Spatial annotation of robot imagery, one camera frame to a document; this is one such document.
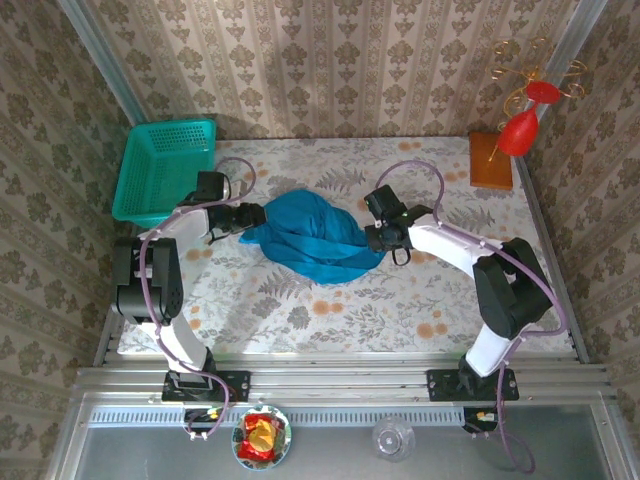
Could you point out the blue t-shirt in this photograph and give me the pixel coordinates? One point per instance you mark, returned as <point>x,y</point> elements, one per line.
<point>310,235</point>

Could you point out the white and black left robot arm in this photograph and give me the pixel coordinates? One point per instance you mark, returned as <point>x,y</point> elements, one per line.
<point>190,225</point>

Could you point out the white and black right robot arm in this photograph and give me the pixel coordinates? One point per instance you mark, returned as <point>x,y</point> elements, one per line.
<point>450,245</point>

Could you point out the floral tablecloth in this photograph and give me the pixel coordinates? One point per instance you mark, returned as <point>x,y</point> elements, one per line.
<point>350,320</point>

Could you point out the teal plastic basket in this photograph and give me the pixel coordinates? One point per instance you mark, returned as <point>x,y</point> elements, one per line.
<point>160,170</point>

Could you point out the orange wooden block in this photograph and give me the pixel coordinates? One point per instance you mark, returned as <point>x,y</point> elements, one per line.
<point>491,162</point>

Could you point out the red plastic wine glass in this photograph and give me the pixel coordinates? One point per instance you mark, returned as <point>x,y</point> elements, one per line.
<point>517,132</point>

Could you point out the clear glass tumbler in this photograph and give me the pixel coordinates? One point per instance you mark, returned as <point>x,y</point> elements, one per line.
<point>393,439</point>

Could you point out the red and gold ornament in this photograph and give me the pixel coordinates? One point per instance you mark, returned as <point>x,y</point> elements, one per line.
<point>530,75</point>

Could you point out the red yellow snack bag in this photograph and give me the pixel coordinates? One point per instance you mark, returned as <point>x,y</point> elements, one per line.
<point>260,437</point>

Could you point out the grey metal tray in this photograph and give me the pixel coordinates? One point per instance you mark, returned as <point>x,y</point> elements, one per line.
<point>325,455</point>

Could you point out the patterned round plate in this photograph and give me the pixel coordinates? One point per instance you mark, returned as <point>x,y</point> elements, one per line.
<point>285,440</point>

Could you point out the aluminium frame rail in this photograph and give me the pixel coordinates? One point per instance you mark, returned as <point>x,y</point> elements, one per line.
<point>340,380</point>

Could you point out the aluminium frame post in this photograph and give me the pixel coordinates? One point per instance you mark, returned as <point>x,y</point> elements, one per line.
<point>105,65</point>
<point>570,45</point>

